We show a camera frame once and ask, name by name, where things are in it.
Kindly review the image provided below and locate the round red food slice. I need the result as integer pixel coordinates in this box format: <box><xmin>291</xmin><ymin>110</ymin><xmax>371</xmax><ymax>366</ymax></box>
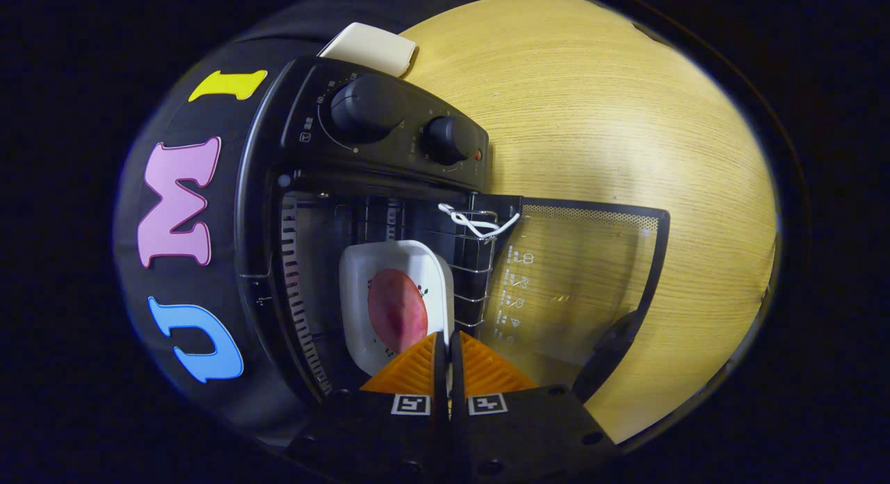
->
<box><xmin>367</xmin><ymin>268</ymin><xmax>429</xmax><ymax>354</ymax></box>

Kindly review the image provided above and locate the metal wire oven rack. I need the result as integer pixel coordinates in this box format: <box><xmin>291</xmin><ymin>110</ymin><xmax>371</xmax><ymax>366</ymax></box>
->
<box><xmin>445</xmin><ymin>209</ymin><xmax>503</xmax><ymax>332</ymax></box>

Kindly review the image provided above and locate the white string tie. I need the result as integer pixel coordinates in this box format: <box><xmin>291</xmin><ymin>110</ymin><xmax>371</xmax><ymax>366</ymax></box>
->
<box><xmin>438</xmin><ymin>203</ymin><xmax>521</xmax><ymax>240</ymax></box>

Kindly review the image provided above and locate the white bread toaster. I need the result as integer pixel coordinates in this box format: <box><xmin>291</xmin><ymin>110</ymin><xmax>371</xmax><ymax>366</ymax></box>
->
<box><xmin>318</xmin><ymin>22</ymin><xmax>418</xmax><ymax>78</ymax></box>

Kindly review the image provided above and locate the black toaster oven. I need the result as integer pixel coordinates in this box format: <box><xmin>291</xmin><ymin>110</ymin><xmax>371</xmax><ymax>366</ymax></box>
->
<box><xmin>235</xmin><ymin>56</ymin><xmax>670</xmax><ymax>408</ymax></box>

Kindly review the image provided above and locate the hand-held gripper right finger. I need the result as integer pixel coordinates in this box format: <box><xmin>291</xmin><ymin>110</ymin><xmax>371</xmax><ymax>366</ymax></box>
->
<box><xmin>449</xmin><ymin>330</ymin><xmax>620</xmax><ymax>484</ymax></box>

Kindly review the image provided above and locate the white square plate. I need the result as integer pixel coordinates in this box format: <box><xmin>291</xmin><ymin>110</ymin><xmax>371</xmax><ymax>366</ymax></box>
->
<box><xmin>339</xmin><ymin>240</ymin><xmax>455</xmax><ymax>377</ymax></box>

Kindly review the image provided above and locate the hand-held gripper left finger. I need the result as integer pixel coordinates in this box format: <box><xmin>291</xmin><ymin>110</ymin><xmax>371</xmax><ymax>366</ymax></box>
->
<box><xmin>289</xmin><ymin>331</ymin><xmax>449</xmax><ymax>484</ymax></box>

